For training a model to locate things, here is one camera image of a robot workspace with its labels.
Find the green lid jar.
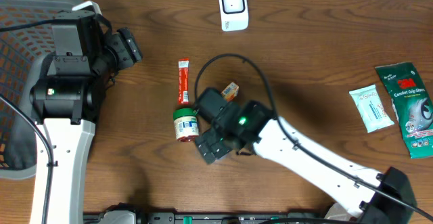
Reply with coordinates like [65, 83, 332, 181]
[173, 108, 199, 142]

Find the black camera cable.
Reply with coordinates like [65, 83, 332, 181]
[194, 53, 433, 222]
[0, 19, 58, 224]

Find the red box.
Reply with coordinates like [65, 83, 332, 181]
[178, 58, 189, 105]

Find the white barcode scanner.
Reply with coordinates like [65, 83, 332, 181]
[219, 0, 249, 32]

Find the orange Kleenex tissue pack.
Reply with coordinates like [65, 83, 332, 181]
[221, 82, 239, 102]

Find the black left camera cable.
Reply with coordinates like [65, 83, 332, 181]
[0, 19, 58, 224]

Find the green 3M gloves package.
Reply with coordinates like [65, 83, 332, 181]
[375, 62, 432, 159]

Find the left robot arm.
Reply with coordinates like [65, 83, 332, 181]
[29, 10, 143, 223]

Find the black right camera cable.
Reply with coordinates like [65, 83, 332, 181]
[194, 53, 433, 222]

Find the mint green wipes pack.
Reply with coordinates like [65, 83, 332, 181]
[349, 85, 394, 133]

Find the grey plastic shopping basket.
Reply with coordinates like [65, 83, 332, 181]
[1, 0, 83, 180]

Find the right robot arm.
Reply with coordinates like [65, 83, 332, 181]
[196, 98, 417, 223]

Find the black mounting rail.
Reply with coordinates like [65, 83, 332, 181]
[83, 210, 319, 224]

